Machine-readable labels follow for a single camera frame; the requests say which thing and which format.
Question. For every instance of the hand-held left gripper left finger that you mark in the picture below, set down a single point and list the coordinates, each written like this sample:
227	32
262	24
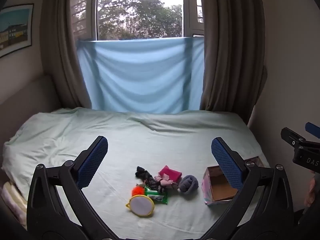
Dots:
93	162

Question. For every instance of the framed wall picture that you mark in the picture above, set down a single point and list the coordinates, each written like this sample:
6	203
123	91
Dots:
16	28

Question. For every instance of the orange fluffy pompom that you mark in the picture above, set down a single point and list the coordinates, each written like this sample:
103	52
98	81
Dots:
138	190

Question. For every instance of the cardboard box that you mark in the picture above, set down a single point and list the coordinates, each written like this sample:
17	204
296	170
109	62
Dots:
220	187

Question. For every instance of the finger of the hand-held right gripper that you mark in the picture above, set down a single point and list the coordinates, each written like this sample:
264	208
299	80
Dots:
313	129
292	137

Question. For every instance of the grey knotted plush ball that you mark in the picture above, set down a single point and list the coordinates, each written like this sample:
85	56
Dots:
188	185

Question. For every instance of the pink cloth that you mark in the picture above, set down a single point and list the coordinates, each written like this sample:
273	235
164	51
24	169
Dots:
171	173

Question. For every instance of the light blue hanging cloth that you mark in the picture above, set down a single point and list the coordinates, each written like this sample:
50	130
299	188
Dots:
140	80

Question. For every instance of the window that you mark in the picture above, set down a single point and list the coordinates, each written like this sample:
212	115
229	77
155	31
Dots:
140	10

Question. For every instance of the bed with light green sheet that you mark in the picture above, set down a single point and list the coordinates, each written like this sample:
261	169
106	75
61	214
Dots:
140	135

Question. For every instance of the pink and white braided scrunchie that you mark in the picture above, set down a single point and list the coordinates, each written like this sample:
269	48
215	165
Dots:
166	181

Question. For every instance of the beige headboard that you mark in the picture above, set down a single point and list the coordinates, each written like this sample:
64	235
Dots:
25	95

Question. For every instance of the person's right hand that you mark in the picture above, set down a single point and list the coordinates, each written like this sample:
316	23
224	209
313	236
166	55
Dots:
310	191

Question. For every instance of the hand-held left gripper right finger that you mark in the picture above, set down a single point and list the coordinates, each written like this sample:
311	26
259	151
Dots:
227	165

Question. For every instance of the black sock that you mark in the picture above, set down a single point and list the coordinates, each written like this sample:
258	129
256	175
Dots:
142	172

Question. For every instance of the white folded bedding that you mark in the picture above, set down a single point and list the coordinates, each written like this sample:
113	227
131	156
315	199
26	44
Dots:
13	202

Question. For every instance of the beige curtain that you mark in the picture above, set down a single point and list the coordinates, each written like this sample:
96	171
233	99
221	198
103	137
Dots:
230	55
62	42

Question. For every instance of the dark floral fabric scrunchie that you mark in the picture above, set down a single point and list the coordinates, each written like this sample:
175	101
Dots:
152	183

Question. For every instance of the green wipes packet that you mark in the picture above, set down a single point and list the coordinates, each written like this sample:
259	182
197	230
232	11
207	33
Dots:
157	196

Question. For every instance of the yellow round hand mirror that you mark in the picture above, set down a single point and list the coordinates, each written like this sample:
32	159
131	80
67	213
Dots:
141	205

